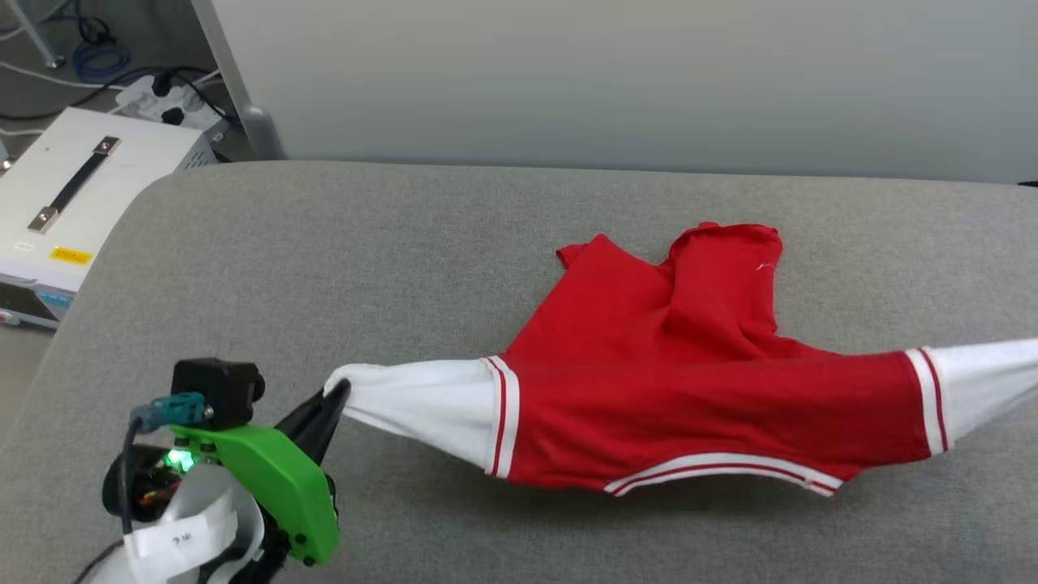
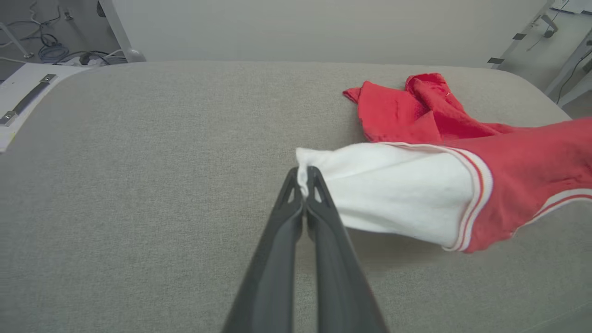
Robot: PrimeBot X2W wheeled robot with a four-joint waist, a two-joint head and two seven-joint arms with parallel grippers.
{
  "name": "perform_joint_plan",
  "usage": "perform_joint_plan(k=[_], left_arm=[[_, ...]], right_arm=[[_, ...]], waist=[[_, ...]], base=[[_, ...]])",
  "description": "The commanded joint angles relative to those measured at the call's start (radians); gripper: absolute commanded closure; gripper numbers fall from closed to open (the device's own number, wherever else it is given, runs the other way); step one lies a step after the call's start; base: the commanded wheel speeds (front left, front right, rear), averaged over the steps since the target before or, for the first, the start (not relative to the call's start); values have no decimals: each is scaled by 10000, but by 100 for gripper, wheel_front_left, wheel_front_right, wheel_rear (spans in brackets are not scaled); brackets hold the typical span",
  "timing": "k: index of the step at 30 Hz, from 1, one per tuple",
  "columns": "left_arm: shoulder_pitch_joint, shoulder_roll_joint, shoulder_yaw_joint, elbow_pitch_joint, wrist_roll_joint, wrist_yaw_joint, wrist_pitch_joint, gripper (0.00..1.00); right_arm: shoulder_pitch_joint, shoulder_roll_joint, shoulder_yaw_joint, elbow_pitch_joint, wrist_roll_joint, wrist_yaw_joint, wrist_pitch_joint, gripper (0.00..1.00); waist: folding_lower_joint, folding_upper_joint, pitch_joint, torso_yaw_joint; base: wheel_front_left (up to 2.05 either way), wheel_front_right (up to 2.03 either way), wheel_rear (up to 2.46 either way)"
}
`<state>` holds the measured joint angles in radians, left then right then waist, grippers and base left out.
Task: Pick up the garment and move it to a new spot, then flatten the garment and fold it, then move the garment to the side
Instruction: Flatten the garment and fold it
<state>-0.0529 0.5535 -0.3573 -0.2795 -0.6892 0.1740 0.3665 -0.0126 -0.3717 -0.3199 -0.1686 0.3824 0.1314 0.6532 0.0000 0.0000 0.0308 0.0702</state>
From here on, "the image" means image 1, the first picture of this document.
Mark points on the red and white shirt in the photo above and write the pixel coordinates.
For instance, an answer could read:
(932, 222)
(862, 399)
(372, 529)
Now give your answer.
(649, 389)

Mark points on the white power strip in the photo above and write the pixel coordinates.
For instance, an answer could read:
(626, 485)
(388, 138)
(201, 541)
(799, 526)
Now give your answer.
(142, 97)

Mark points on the grey metal stand leg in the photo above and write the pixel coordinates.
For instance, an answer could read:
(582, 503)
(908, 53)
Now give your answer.
(39, 36)

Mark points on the black power plug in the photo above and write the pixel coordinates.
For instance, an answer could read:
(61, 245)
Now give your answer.
(162, 81)
(173, 115)

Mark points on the grey rounded partition foot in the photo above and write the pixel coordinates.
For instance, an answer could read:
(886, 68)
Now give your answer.
(261, 134)

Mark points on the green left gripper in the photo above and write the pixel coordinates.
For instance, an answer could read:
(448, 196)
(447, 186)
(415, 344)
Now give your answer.
(276, 478)

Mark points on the grey fabric sofa cushion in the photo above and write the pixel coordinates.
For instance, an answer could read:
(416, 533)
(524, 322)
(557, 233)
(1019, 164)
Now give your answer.
(405, 268)

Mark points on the white partition panel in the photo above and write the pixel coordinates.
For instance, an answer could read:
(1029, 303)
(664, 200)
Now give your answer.
(608, 81)

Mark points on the white metal equipment box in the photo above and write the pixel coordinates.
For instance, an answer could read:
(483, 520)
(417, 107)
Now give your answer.
(49, 170)

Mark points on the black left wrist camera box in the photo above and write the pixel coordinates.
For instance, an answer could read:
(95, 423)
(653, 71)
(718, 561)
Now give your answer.
(215, 385)

